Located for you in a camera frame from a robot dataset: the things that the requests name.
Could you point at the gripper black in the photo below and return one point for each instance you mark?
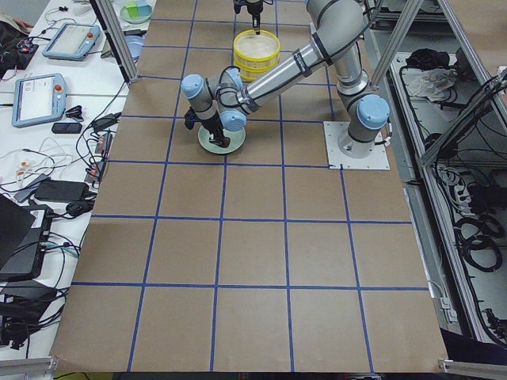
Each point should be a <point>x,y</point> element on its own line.
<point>214,126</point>
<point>253,8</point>

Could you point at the brown bun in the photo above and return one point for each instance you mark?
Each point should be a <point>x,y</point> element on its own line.
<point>225,142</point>

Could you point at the yellow bamboo steamer basket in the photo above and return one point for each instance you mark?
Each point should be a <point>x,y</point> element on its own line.
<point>258,51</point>

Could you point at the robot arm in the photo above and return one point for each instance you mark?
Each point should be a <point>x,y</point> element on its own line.
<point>221,104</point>
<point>238,4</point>

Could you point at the pale green plate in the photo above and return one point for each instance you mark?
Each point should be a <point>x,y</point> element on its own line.
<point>237,139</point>

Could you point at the blue plate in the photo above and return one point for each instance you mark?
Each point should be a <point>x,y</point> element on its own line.
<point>135,45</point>

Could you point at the green bowl with blocks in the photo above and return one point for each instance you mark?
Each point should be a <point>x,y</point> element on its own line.
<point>136,12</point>

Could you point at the black smartphone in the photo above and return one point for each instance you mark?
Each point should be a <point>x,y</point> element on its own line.
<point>66,128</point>

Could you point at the upper teach pendant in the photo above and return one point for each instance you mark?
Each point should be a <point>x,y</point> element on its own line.
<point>72,42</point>

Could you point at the teach pendant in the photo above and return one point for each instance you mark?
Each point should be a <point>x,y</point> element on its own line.
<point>39,100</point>
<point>72,42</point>

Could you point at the lower teach pendant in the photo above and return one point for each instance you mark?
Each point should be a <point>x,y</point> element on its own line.
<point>39,100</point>

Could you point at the white crumpled cloth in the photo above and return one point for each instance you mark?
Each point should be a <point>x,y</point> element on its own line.
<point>433,84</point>

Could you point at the black laptop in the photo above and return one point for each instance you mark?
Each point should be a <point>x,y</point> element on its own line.
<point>24,229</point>

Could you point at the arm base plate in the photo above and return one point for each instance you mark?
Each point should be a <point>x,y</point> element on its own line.
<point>345,153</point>

